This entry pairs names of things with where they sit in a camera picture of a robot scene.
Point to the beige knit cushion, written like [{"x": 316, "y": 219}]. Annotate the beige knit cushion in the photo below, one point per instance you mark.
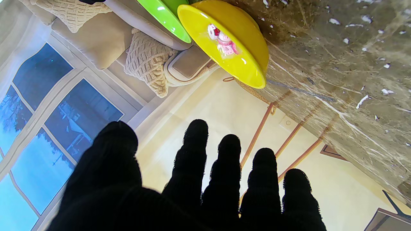
[
  {"x": 74, "y": 12},
  {"x": 147, "y": 61}
]

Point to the yellow plastic bowl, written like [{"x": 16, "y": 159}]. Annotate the yellow plastic bowl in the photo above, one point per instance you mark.
[{"x": 247, "y": 38}]

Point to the green plastic bowl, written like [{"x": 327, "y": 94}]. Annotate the green plastic bowl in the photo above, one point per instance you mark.
[{"x": 167, "y": 17}]

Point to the beige sofa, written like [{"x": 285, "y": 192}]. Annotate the beige sofa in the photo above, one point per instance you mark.
[{"x": 96, "y": 41}]

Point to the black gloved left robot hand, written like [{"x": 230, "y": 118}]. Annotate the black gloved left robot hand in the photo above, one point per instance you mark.
[{"x": 128, "y": 205}]

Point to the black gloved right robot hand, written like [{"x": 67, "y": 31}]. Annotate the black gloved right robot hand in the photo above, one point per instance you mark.
[{"x": 92, "y": 1}]

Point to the tripod floor lamp white shade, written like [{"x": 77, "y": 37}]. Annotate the tripod floor lamp white shade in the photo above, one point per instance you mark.
[{"x": 257, "y": 134}]

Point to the pink white candies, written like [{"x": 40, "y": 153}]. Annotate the pink white candies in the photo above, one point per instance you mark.
[{"x": 224, "y": 41}]

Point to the white framed window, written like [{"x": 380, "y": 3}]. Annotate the white framed window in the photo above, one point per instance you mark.
[{"x": 77, "y": 118}]

